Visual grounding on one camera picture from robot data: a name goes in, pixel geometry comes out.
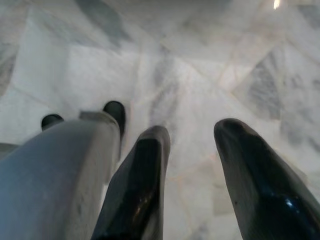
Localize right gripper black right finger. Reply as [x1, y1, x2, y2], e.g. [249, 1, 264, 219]
[213, 118, 320, 240]

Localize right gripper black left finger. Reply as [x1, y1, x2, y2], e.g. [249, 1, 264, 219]
[91, 124, 172, 240]

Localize robot grey right leg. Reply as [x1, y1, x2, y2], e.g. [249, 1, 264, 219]
[0, 111, 121, 240]

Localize robot black right foot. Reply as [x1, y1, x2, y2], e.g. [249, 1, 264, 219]
[102, 100, 126, 137]

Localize robot black foot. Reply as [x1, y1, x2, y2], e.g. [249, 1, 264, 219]
[41, 113, 65, 131]
[102, 100, 126, 137]

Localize robot black left foot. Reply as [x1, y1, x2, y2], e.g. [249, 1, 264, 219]
[41, 113, 65, 131]

